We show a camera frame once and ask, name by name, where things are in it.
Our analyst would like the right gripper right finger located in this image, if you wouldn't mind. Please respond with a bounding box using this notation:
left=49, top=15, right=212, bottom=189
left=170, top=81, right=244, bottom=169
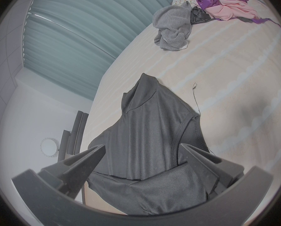
left=179, top=143, right=245, bottom=195

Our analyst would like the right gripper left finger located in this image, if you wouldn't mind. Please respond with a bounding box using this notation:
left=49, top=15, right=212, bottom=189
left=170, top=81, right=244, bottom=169
left=38, top=144, right=106, bottom=199

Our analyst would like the black shiny garment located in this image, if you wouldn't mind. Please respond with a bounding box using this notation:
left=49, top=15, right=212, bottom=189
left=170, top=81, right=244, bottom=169
left=190, top=7, right=217, bottom=25

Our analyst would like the blue-green curtain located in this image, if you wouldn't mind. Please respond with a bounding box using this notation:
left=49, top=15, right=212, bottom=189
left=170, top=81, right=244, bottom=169
left=28, top=0, right=179, bottom=59
left=23, top=14, right=118, bottom=101

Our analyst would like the pink garment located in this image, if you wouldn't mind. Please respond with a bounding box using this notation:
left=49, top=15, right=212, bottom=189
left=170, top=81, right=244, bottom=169
left=205, top=0, right=260, bottom=21

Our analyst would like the grey garment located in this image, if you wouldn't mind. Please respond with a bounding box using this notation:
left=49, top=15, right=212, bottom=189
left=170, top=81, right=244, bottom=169
left=153, top=1, right=192, bottom=51

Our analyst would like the bed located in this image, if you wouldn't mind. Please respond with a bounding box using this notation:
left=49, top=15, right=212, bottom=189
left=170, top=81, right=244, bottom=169
left=83, top=0, right=281, bottom=215

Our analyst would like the black chest of drawers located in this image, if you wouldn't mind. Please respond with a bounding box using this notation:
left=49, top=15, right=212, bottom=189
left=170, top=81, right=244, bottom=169
left=60, top=111, right=89, bottom=155

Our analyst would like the black T-shirt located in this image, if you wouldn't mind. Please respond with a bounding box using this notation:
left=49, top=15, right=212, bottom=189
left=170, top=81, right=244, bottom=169
left=87, top=73, right=217, bottom=216

